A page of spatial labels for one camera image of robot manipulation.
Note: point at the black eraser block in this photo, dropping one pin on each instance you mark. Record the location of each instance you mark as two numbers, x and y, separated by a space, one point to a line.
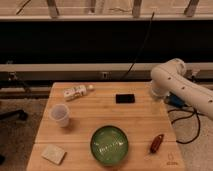
125 98

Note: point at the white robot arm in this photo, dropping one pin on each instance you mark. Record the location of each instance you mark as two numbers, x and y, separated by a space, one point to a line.
169 77

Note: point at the clear plastic cup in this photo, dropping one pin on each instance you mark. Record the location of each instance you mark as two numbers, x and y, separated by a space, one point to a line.
60 114

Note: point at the green glass bowl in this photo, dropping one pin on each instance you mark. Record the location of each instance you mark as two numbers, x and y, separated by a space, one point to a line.
109 145

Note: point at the blue clamp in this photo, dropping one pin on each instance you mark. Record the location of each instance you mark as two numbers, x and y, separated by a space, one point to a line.
176 101

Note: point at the white sponge block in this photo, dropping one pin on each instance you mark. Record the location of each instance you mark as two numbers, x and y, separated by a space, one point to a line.
53 154

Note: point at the black chair base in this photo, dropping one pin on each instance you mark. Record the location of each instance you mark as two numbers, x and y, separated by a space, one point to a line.
22 115

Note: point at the white wall outlet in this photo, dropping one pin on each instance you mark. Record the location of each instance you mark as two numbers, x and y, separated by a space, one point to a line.
104 75

